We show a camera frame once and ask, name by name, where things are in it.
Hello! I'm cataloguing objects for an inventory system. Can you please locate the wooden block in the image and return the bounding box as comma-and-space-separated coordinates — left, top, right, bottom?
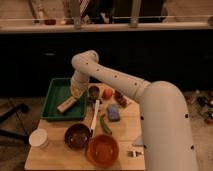
57, 96, 77, 113

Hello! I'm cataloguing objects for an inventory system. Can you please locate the orange bowl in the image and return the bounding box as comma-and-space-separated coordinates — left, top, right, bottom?
86, 134, 119, 168

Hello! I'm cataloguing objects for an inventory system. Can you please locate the white paper cup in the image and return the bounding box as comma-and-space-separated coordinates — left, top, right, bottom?
29, 128, 49, 149

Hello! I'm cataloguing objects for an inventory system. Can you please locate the orange tomato fruit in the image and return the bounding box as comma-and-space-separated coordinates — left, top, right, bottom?
102, 88, 113, 100

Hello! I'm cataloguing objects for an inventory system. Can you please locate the black cabinet counter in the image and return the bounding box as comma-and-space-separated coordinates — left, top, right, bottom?
0, 24, 213, 97

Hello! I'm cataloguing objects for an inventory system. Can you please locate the small green cup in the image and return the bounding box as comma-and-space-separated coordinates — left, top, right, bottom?
88, 86, 100, 101

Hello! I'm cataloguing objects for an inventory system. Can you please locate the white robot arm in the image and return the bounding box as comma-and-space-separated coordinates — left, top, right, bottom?
71, 50, 199, 171

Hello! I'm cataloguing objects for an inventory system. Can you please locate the purple bowl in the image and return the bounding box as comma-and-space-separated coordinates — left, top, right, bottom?
64, 123, 90, 150

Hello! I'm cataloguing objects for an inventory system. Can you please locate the office chair base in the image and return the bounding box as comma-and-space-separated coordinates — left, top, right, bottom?
0, 95, 29, 144

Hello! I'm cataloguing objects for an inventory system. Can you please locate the green plastic tray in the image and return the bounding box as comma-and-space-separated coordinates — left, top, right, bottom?
41, 78, 87, 121

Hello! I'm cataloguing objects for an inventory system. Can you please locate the blue sponge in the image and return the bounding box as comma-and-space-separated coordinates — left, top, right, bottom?
107, 104, 120, 122

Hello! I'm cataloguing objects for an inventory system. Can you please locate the blue grey cloth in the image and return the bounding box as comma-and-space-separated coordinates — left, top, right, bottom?
132, 136, 143, 146

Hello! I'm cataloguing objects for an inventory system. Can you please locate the silver fork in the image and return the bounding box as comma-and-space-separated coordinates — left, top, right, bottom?
127, 150, 143, 157

